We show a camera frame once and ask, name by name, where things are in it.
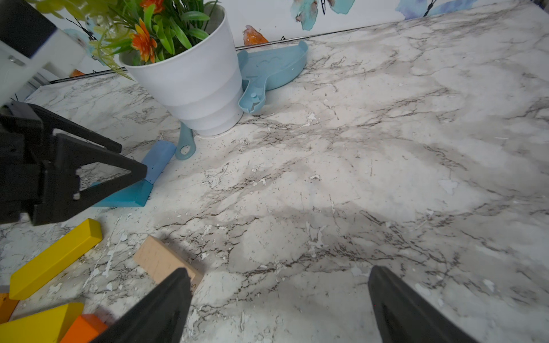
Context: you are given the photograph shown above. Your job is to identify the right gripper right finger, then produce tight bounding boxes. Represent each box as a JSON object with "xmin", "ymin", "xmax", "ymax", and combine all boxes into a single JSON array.
[{"xmin": 368, "ymin": 266, "xmax": 476, "ymax": 343}]

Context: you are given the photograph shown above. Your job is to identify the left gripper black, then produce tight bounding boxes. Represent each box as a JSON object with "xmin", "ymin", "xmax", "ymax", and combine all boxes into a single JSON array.
[{"xmin": 1, "ymin": 101, "xmax": 147, "ymax": 226}]

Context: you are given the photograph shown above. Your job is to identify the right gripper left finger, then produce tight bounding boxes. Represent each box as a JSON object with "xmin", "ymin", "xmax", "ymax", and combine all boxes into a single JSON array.
[{"xmin": 93, "ymin": 268, "xmax": 192, "ymax": 342}]

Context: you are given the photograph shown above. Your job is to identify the teal block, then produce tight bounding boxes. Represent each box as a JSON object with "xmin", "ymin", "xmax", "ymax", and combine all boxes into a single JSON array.
[{"xmin": 94, "ymin": 180, "xmax": 153, "ymax": 207}]

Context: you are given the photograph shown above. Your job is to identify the light blue block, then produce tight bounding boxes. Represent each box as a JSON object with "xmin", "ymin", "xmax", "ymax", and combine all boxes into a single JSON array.
[{"xmin": 142, "ymin": 140, "xmax": 176, "ymax": 184}]

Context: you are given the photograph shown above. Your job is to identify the yellow block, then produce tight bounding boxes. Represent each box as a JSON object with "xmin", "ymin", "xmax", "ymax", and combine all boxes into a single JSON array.
[
  {"xmin": 9, "ymin": 219, "xmax": 103, "ymax": 300},
  {"xmin": 1, "ymin": 302, "xmax": 84, "ymax": 342}
]

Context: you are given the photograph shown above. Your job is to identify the natural wood block right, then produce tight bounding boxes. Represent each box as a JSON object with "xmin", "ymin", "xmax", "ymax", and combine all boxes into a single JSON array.
[{"xmin": 133, "ymin": 236, "xmax": 203, "ymax": 294}]

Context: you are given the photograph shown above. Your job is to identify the red orange block right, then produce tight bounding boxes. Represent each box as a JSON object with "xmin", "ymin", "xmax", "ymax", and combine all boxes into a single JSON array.
[{"xmin": 60, "ymin": 314, "xmax": 108, "ymax": 343}]

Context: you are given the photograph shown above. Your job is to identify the artificial green orange plant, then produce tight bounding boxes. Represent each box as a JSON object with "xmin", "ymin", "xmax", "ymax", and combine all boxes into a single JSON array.
[{"xmin": 30, "ymin": 0, "xmax": 224, "ymax": 75}]

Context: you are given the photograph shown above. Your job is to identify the white flower pot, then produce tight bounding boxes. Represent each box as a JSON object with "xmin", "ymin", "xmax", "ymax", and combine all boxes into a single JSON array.
[{"xmin": 120, "ymin": 5, "xmax": 243, "ymax": 136}]

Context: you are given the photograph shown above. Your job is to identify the light blue dustpan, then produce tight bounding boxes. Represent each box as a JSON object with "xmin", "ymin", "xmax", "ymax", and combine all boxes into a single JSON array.
[{"xmin": 237, "ymin": 41, "xmax": 308, "ymax": 114}]

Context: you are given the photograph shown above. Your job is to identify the teal small brush handle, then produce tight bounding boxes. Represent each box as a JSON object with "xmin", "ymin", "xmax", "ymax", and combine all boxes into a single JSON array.
[{"xmin": 174, "ymin": 121, "xmax": 197, "ymax": 161}]

